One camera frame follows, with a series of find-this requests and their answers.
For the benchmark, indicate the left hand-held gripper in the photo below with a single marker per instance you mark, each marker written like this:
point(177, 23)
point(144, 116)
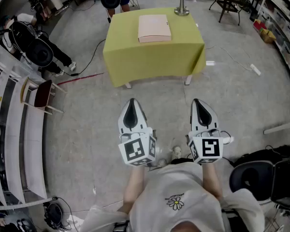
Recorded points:
point(135, 151)

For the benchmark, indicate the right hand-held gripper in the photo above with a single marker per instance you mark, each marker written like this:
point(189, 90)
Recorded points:
point(209, 139)

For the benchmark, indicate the orange and pink card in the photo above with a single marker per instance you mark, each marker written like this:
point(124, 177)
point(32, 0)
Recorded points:
point(153, 28)

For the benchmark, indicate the person's right forearm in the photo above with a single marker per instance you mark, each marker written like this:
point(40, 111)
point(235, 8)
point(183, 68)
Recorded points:
point(211, 180)

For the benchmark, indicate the person's left forearm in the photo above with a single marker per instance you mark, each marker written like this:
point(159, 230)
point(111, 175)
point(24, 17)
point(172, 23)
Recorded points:
point(135, 185)

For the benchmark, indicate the person's white right shoe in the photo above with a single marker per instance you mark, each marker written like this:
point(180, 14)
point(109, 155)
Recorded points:
point(177, 151)

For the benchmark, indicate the person's white shoe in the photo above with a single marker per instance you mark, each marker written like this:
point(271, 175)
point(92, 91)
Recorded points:
point(162, 163)
point(177, 151)

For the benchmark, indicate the person's black striped trousers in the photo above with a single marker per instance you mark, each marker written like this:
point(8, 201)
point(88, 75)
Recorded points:
point(182, 161)

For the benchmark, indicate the person's white left shoe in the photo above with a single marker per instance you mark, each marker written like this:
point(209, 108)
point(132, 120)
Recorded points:
point(162, 163)

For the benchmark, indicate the red tape strip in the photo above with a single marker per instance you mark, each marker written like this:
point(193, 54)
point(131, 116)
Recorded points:
point(82, 78)

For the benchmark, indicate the person's white t-shirt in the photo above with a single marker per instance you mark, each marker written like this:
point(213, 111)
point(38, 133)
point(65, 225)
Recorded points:
point(178, 185)

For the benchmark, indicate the black office chair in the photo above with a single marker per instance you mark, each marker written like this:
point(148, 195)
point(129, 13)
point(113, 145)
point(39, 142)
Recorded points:
point(251, 178)

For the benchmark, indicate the white power strip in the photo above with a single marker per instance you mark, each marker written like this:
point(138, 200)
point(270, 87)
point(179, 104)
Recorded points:
point(255, 69)

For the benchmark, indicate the white plank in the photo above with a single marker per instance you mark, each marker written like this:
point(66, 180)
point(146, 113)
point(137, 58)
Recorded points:
point(282, 127)

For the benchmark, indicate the wooden chair with dark seat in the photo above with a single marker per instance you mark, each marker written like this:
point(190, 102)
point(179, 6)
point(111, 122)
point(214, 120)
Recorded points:
point(42, 93)

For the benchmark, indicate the yellow basket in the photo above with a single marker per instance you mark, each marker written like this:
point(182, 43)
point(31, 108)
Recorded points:
point(268, 36)

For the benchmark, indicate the red and green box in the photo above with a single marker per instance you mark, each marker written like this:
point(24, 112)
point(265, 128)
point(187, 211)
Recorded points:
point(259, 24)

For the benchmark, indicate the silver desk lamp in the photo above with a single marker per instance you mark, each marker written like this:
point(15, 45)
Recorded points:
point(182, 10)

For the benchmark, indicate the white shelving unit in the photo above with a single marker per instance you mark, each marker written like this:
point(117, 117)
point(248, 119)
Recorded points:
point(14, 129)

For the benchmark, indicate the black round device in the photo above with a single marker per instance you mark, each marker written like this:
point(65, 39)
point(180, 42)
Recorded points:
point(54, 211)

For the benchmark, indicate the white shelf with storage boxes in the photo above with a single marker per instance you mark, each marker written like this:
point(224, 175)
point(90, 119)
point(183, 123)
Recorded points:
point(264, 1)

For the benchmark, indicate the white cylindrical bin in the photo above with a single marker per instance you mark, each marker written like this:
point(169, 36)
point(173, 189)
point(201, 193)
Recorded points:
point(56, 2)

